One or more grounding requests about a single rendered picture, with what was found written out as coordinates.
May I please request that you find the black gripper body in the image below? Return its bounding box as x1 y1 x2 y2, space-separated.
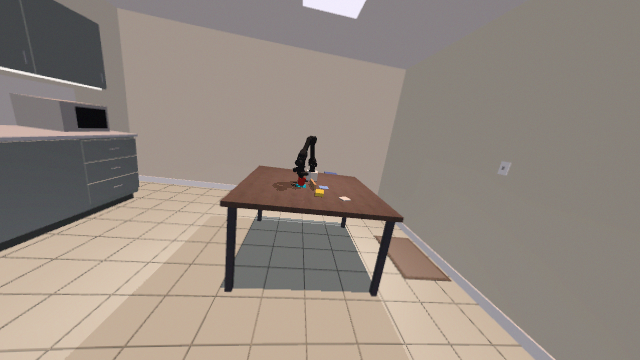
297 165 309 176

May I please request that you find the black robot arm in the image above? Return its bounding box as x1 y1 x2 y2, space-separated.
293 136 317 172

